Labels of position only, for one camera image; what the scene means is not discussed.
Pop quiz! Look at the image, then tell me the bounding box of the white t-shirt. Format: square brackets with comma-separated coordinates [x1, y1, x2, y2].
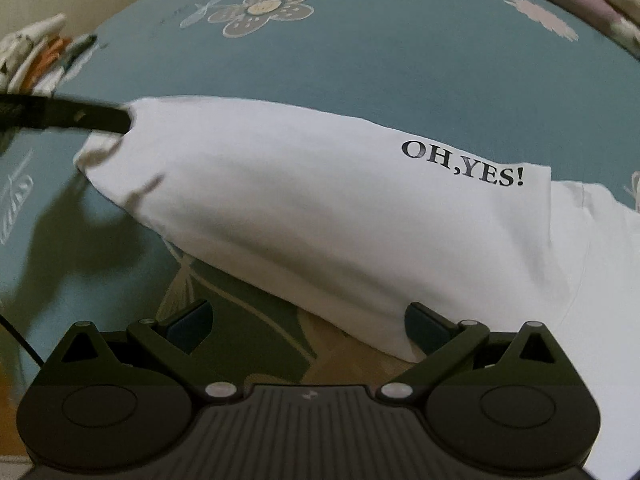
[72, 95, 640, 461]

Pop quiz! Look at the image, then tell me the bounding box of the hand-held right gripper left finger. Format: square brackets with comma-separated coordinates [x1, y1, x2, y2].
[60, 298, 242, 404]

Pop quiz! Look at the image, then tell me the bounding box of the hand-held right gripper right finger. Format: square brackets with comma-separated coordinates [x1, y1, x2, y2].
[377, 302, 559, 404]

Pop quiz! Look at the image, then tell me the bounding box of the purple floral quilt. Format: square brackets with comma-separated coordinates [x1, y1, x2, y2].
[500, 0, 640, 58]

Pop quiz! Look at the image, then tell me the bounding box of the black cable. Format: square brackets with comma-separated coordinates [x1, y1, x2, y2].
[0, 310, 46, 367]

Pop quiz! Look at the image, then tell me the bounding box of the patterned cloth pile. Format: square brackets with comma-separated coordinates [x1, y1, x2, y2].
[0, 12, 98, 98]

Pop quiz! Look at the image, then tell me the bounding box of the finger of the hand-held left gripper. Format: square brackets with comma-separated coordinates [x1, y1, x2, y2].
[0, 91, 135, 134]

